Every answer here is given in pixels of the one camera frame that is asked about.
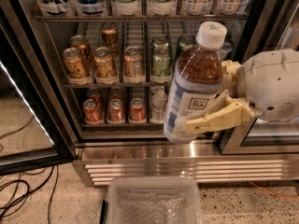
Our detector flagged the red can front left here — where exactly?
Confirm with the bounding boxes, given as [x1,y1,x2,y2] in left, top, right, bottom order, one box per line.
[82,99,103,125]

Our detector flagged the green can back left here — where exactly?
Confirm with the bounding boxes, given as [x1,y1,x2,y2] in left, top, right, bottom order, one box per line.
[151,35,169,49]

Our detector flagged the red can back middle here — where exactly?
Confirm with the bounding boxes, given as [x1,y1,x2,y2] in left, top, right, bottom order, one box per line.
[109,88,125,101]

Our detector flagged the black floor cables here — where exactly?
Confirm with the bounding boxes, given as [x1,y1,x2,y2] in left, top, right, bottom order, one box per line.
[0,115,60,224]

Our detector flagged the gold can front right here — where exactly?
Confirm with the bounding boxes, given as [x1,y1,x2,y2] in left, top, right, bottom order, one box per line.
[123,46,146,84]

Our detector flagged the silver blue can front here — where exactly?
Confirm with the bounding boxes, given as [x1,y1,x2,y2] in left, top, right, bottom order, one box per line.
[219,42,234,61]

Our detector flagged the water bottle left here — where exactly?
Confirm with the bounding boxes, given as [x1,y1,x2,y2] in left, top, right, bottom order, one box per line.
[150,90,167,124]

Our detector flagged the green can back right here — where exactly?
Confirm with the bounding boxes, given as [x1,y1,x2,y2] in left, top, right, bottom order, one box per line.
[176,34,195,59]

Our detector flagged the gold can back middle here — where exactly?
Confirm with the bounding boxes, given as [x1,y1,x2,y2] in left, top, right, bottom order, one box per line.
[100,22,120,55]

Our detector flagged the green label bottle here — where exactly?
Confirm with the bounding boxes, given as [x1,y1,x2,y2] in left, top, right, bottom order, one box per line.
[147,0,177,16]
[111,0,141,16]

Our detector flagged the gold can front left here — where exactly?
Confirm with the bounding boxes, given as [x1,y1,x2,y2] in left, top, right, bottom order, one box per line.
[63,48,90,85]

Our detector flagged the green can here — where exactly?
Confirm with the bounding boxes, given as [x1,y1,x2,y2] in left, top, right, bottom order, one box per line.
[151,35,169,49]
[150,46,172,83]
[176,34,195,59]

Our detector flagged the red can back left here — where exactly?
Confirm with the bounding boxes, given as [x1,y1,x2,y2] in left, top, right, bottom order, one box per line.
[87,88,103,107]

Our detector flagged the orange floor cable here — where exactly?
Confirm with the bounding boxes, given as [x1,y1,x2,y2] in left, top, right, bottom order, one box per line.
[248,181,299,201]

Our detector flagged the gold can front middle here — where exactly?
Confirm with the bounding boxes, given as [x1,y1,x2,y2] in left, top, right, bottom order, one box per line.
[93,47,119,84]

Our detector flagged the open glass fridge door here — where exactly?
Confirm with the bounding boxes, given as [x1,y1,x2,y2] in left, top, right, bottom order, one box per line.
[0,8,74,175]

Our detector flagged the red can front middle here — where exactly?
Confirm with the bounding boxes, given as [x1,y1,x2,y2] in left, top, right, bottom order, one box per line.
[107,99,124,124]

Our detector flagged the gold can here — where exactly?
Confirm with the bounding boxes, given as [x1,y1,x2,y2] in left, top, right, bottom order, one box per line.
[93,47,119,84]
[100,22,120,55]
[63,48,90,85]
[69,35,93,71]
[123,46,146,84]

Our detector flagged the stainless steel fridge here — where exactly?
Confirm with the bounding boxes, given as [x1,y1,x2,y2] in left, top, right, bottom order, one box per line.
[6,0,299,189]

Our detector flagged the green can front left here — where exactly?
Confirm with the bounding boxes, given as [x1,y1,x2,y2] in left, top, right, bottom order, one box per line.
[150,46,172,83]

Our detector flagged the clear plastic bin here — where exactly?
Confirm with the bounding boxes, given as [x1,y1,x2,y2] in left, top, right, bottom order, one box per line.
[100,176,204,224]

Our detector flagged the red can front right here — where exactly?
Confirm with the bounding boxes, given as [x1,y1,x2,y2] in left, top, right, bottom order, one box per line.
[129,98,146,123]

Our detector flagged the green label bottle right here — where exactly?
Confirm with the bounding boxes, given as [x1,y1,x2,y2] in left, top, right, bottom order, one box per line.
[147,0,177,16]

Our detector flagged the green label bottle left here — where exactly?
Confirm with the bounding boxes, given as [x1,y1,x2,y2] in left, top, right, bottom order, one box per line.
[111,0,141,16]

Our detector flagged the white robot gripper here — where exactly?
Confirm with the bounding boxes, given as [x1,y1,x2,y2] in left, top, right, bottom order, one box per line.
[175,49,299,134]

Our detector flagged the tea bottle blue white label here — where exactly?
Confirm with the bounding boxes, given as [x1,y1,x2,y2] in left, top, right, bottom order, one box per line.
[164,21,227,143]

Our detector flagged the gold can back left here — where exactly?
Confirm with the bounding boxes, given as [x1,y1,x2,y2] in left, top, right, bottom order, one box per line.
[69,35,93,71]

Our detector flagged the red can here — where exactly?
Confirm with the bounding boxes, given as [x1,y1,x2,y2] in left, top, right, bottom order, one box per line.
[109,88,125,101]
[107,99,124,124]
[87,88,103,107]
[82,99,103,125]
[129,98,146,123]

